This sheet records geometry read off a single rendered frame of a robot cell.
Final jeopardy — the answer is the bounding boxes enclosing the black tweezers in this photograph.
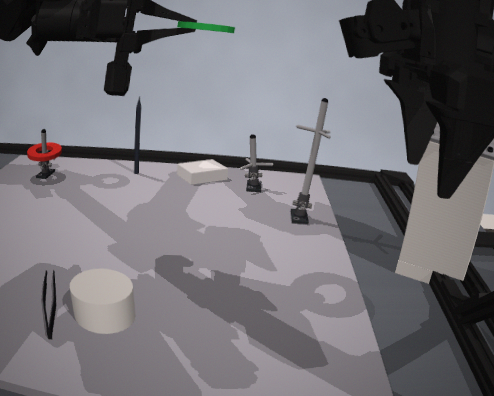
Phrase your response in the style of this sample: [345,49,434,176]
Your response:
[43,270,56,339]

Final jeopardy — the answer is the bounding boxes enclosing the beige cylinder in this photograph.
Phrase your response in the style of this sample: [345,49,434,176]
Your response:
[70,269,135,334]

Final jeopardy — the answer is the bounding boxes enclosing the white rectangular block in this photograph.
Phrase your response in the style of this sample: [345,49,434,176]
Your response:
[177,159,228,185]

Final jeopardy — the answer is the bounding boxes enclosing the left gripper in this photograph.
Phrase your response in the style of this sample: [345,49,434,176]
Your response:
[70,0,197,96]

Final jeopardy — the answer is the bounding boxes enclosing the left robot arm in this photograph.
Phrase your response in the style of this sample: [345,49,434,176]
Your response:
[0,0,128,56]

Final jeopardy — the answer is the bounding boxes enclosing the red ring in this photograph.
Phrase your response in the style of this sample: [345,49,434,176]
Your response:
[27,142,62,161]

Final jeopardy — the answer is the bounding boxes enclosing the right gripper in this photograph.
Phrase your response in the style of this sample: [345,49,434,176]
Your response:
[379,0,494,199]

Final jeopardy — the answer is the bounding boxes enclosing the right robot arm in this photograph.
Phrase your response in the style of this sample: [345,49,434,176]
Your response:
[339,0,494,72]

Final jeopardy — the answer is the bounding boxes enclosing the grey post with black foot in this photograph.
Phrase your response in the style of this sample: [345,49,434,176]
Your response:
[36,129,55,179]

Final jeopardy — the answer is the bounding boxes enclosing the green split ring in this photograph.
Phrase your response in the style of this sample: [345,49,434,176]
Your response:
[177,21,235,33]

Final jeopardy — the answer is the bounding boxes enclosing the grey post with crossbar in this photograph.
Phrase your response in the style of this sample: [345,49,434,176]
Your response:
[291,98,331,224]

